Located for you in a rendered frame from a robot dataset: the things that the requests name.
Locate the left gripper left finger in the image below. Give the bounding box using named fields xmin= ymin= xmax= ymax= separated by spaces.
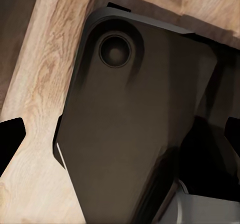
xmin=0 ymin=117 xmax=26 ymax=177

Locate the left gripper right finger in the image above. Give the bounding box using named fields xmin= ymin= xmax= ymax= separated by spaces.
xmin=224 ymin=117 xmax=240 ymax=157

